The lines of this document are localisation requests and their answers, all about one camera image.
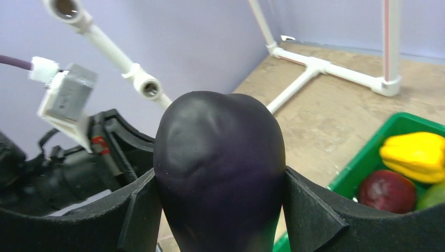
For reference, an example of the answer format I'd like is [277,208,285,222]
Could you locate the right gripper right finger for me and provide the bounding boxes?
[283,168,444,251]

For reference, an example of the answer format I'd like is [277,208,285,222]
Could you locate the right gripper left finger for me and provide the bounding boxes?
[1,170,162,251]

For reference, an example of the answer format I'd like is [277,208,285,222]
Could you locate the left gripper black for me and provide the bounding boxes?
[1,109,155,216]

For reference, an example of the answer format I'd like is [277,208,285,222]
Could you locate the dark red apple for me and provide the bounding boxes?
[357,170,417,214]

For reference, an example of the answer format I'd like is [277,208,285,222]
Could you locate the purple eggplant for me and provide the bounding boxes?
[153,91,286,251]

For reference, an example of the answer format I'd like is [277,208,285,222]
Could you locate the green orange mango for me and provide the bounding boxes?
[416,182,444,210]

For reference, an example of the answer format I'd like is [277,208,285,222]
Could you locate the yellow bell pepper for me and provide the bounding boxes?
[379,132,444,184]

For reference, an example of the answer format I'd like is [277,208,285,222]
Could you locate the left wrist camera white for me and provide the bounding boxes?
[29,57,98,153]

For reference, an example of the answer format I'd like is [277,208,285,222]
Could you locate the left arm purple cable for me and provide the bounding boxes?
[0,54,34,71]

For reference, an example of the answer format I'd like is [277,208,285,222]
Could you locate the white PVC pipe frame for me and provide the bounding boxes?
[43,1,401,113]

